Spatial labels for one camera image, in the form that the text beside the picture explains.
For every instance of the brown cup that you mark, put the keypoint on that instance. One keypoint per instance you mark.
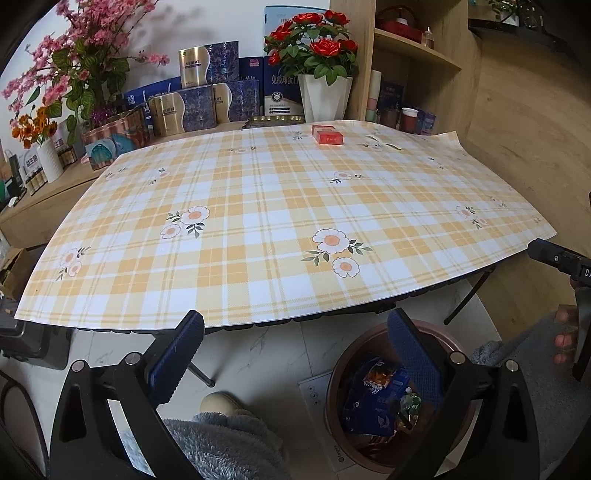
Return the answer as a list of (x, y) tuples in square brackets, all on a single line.
[(392, 119)]

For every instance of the person's right leg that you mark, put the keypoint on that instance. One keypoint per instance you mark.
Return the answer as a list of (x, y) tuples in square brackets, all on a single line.
[(531, 415)]

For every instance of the small glass bottle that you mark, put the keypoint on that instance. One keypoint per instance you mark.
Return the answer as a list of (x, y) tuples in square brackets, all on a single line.
[(428, 40)]

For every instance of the wooden shelf unit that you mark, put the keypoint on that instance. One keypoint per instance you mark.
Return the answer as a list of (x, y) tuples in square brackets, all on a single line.
[(443, 101)]

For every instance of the orange artificial flowers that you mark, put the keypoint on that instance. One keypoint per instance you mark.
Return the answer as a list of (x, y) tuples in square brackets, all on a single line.
[(34, 127)]

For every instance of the flat blue box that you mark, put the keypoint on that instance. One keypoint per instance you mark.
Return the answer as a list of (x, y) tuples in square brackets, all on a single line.
[(147, 92)]

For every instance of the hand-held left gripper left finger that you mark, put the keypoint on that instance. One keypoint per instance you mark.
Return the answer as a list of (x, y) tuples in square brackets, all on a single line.
[(175, 360)]

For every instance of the red cup with white rim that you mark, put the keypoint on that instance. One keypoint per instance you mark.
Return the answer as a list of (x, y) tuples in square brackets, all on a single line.
[(408, 122)]

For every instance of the black storage crate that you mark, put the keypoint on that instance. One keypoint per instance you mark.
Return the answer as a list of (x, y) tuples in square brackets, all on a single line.
[(37, 341)]

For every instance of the red basket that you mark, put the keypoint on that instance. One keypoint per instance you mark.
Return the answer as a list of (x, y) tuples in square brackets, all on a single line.
[(399, 27)]

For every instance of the green silver foil wrapper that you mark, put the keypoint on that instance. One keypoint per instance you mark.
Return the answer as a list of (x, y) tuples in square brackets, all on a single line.
[(410, 404)]

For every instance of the brown plastic bin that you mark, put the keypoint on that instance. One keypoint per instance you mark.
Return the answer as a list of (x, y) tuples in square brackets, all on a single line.
[(351, 360)]

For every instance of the person's right hand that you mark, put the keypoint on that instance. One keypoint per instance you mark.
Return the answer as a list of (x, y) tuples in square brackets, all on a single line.
[(564, 341)]

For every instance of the dark blue picture box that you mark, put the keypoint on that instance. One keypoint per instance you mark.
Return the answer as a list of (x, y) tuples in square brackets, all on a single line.
[(392, 97)]

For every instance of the small potted flower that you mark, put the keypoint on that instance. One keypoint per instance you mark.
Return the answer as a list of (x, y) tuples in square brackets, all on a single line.
[(505, 14)]

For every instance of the person's left leg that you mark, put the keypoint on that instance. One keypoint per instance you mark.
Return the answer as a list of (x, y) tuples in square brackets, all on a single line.
[(221, 447)]

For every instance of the purple blue box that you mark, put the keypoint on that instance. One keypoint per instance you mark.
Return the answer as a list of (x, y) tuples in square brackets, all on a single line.
[(425, 123)]

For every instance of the person's leg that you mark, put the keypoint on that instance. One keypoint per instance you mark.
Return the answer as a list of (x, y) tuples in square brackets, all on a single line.
[(531, 415), (221, 447)]

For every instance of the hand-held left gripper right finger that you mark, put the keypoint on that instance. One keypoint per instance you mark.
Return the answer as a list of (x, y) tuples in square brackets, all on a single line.
[(415, 360)]

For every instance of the dark counter shelf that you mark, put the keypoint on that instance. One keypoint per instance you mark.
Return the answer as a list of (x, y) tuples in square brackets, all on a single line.
[(517, 37)]

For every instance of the small red-label box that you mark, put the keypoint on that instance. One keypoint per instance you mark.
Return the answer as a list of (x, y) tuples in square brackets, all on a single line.
[(251, 69)]

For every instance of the open cardboard box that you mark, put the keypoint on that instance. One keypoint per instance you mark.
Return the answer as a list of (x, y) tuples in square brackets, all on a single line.
[(18, 272)]

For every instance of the beige slipper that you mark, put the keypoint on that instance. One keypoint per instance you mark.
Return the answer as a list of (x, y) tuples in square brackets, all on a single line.
[(224, 404)]

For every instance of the red rose artificial plant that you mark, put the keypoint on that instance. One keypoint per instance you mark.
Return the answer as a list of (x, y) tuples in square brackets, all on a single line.
[(323, 50)]

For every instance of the red cigarette pack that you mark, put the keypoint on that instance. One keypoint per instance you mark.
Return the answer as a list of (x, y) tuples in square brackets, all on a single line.
[(330, 138)]

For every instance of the plaid floral tablecloth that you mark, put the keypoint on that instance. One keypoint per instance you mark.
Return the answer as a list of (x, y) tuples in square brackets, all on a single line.
[(277, 207)]

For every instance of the white flower pot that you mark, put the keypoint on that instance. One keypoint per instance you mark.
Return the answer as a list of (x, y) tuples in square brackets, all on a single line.
[(323, 99)]

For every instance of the white flat floor device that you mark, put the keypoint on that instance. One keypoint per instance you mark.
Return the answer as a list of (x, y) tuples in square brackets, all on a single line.
[(316, 401)]

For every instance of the gold and blue gift box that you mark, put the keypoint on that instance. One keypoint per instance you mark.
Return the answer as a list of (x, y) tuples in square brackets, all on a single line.
[(238, 101), (182, 113), (207, 62)]

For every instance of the white plastic spoon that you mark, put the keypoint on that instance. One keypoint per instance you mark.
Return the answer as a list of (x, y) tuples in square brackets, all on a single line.
[(390, 145)]

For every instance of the white ribbed vase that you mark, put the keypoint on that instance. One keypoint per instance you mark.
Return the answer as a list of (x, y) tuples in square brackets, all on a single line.
[(50, 161)]

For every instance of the row of small brown bottles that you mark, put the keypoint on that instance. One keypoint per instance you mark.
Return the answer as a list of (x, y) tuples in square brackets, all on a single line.
[(34, 180)]

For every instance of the tall blue and white box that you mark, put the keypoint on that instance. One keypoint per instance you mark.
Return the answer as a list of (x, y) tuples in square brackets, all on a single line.
[(277, 99)]

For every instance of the stack of pastel cups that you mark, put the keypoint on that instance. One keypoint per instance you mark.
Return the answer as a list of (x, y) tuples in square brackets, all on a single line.
[(374, 97)]

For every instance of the pink blossom artificial plant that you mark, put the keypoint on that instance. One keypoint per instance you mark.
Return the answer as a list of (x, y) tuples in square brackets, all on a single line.
[(87, 60)]

